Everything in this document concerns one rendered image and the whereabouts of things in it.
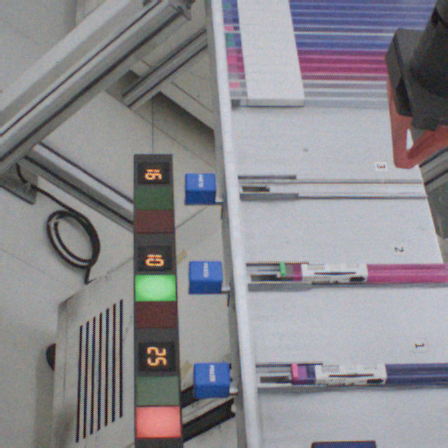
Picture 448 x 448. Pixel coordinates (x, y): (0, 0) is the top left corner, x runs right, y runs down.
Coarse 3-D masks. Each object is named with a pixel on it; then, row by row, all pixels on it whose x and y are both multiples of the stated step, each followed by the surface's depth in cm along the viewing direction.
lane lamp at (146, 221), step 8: (136, 216) 99; (144, 216) 99; (152, 216) 99; (160, 216) 99; (168, 216) 100; (136, 224) 99; (144, 224) 99; (152, 224) 99; (160, 224) 99; (168, 224) 99; (136, 232) 98; (144, 232) 98; (152, 232) 98; (160, 232) 98; (168, 232) 98
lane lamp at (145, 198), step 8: (136, 192) 101; (144, 192) 101; (152, 192) 101; (160, 192) 102; (168, 192) 102; (136, 200) 101; (144, 200) 101; (152, 200) 101; (160, 200) 101; (168, 200) 101; (136, 208) 100; (144, 208) 100; (152, 208) 100; (160, 208) 100; (168, 208) 100
